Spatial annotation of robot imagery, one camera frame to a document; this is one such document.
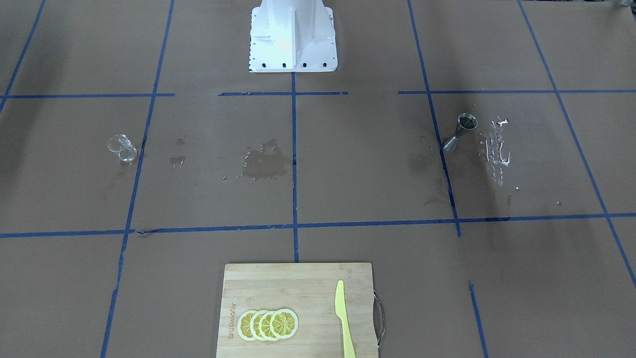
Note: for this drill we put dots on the steel jigger measuring cup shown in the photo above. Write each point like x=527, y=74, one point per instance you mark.
x=466, y=122

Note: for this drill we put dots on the clear glass shaker cup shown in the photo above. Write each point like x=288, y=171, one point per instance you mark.
x=122, y=147

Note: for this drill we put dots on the bamboo cutting board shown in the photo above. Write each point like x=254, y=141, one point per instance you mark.
x=308, y=289

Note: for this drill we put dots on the yellow plastic knife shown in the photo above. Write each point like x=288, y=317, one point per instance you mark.
x=341, y=312

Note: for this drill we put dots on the lemon slice front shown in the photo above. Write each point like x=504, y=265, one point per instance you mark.
x=284, y=323

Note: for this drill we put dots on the lemon slice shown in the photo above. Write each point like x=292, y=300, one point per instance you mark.
x=265, y=330
x=255, y=326
x=284, y=323
x=244, y=326

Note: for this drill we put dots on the lemon slice back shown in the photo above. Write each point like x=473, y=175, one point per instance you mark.
x=244, y=326

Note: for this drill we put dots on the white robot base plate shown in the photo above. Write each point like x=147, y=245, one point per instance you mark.
x=292, y=36

